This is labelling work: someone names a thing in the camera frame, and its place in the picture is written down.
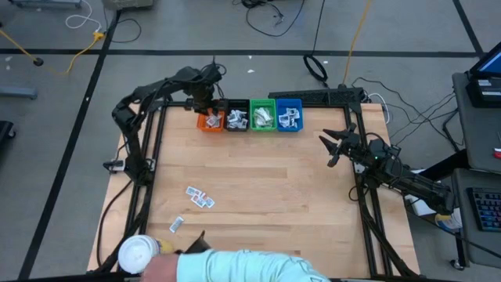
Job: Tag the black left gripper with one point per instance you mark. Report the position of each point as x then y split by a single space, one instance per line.
201 94

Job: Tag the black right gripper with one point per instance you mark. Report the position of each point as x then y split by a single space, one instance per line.
354 147

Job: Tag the black-print white packet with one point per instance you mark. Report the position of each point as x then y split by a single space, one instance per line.
234 124
296 114
177 224
243 124
241 114
290 112
232 116
283 120
293 123

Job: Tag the green-striped white packet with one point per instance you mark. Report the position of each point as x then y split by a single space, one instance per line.
259 117
265 124

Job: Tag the plain white packet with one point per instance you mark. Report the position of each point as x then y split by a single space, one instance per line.
267 114

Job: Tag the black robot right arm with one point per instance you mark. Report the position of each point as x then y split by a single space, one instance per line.
422 188

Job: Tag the person's forearm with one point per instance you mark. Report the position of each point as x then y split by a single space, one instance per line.
250 268

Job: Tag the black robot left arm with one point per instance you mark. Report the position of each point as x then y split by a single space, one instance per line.
131 133

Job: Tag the orange plastic basket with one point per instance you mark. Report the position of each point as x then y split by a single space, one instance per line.
201 125

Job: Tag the black plastic basket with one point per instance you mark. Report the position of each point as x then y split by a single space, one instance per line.
237 103

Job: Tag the black power strip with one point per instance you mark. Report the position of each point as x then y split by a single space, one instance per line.
313 96

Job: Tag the green plastic basket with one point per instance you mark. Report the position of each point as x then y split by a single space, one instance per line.
262 102

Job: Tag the blue plastic basket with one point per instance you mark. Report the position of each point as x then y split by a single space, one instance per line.
280 103

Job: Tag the blue-print white packet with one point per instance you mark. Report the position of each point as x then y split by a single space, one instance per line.
193 191

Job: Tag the white cardboard box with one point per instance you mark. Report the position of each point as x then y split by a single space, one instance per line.
417 205

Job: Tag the black desk support bar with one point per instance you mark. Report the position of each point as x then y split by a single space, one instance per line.
446 166

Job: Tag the yellow white bottle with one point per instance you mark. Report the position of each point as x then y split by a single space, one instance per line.
450 222

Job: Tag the grey side desk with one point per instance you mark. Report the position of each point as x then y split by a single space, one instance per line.
481 133

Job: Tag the black device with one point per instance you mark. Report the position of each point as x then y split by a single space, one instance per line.
197 246

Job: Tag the black laptop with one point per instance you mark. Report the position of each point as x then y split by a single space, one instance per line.
485 90

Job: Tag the red object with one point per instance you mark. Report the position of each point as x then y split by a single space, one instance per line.
498 152

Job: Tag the black floor plug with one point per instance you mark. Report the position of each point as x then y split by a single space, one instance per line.
38 61

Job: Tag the black keyboard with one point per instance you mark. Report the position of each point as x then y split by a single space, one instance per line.
487 209

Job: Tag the white-lidded yellow wipes canister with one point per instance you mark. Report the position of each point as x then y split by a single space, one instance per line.
137 254

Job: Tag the person's hand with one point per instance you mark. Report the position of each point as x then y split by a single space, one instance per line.
160 269

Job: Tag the grey keyboard desk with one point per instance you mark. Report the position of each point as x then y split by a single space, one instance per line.
481 246

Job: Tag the grey metal base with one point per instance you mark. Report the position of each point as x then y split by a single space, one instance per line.
19 92

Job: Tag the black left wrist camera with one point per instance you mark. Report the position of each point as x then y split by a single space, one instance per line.
213 73

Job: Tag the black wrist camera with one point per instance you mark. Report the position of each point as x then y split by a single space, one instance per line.
377 147
213 73

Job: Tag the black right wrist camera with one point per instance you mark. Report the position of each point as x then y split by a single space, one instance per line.
377 147

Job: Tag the silver arm base bracket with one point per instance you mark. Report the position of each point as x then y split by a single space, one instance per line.
114 165

